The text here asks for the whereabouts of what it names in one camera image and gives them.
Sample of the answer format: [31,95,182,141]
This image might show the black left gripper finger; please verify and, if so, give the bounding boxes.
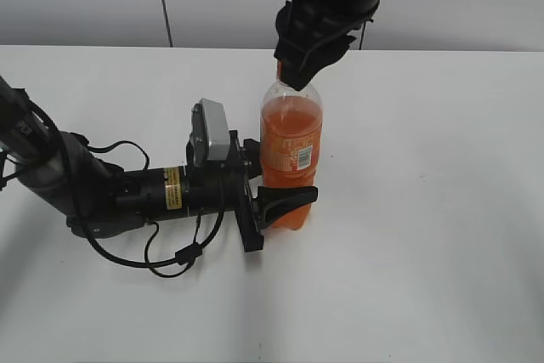
[242,139,263,179]
[253,186,318,230]

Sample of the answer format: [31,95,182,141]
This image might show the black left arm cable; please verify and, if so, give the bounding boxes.
[25,99,226,278]

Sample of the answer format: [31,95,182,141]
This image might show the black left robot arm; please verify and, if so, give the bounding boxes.
[1,83,318,252]

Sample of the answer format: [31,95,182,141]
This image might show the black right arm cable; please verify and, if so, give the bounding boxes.
[359,18,375,52]

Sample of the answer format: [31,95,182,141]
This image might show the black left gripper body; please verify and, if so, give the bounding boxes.
[184,130,264,252]

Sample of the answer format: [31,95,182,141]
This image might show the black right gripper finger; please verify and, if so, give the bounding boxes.
[292,34,356,91]
[274,26,323,87]

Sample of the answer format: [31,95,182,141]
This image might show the orange bottle cap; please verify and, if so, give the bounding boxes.
[275,60,282,81]

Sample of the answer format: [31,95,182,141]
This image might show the orange soda plastic bottle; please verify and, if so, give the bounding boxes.
[258,60,325,230]

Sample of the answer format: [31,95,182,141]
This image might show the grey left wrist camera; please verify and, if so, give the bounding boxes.
[189,98,230,167]

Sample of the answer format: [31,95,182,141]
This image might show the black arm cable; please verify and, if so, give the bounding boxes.
[359,18,375,52]
[25,99,226,278]

